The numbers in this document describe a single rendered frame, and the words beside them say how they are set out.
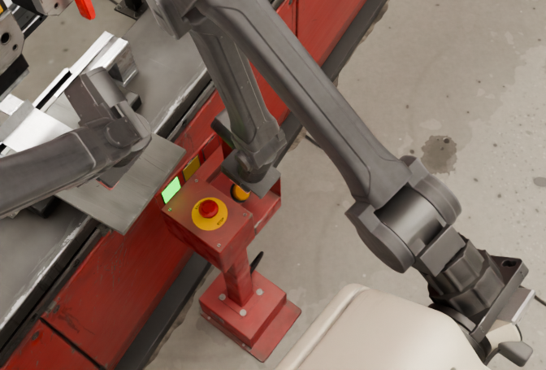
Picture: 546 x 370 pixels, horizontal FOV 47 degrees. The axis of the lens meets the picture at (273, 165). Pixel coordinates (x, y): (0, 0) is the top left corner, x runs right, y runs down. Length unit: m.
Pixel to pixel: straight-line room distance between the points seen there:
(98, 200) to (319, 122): 0.50
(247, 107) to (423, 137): 1.45
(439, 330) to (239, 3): 0.37
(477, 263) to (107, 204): 0.59
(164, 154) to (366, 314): 0.58
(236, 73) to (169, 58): 0.52
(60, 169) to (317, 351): 0.35
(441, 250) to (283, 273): 1.33
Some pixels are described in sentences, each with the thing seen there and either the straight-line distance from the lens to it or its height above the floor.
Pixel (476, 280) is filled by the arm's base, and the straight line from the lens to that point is 0.77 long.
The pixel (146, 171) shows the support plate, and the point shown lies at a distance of 1.09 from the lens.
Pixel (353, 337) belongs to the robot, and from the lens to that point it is 0.60.
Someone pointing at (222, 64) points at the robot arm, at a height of 1.27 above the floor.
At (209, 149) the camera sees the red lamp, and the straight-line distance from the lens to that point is 1.31.
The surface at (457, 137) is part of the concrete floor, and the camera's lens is 2.35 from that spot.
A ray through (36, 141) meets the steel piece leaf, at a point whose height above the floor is 1.00.
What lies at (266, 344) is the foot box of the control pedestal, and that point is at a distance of 1.97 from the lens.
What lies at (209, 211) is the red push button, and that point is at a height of 0.81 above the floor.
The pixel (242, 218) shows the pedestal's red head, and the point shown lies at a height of 0.78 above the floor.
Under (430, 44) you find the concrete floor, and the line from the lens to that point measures 2.58.
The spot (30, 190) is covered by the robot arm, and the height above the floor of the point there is 1.35.
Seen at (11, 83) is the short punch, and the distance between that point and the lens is 1.12.
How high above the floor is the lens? 1.93
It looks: 61 degrees down
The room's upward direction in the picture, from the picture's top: 2 degrees counter-clockwise
